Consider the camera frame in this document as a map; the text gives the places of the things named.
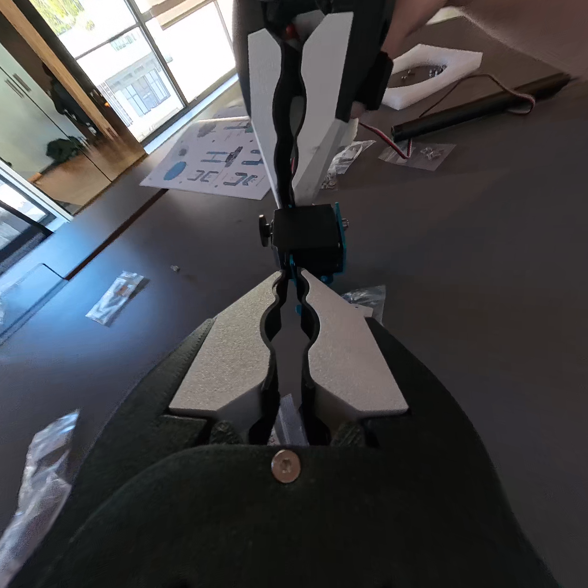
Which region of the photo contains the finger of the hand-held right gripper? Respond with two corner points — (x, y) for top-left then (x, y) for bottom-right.
(247, 29), (297, 209)
(290, 10), (360, 205)

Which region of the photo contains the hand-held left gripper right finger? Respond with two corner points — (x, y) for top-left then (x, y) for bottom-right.
(299, 269), (410, 420)

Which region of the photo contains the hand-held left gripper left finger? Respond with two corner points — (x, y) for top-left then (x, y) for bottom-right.
(169, 270), (286, 420)

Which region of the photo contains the white square foam frame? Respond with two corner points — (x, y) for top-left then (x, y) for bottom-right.
(380, 43), (484, 110)

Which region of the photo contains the black screwdriver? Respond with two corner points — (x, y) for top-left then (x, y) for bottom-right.
(390, 73), (573, 143)

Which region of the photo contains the dark brown desk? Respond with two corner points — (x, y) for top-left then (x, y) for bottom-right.
(0, 0), (588, 588)

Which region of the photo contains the clear bag of screws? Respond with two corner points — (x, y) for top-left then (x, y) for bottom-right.
(321, 140), (376, 191)

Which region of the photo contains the white printed instruction manual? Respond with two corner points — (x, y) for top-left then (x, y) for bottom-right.
(139, 108), (273, 201)

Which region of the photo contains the large glass window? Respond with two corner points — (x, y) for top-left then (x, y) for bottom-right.
(28, 0), (240, 144)

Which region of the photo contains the wooden cabinet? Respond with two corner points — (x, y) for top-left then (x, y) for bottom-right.
(0, 9), (149, 208)

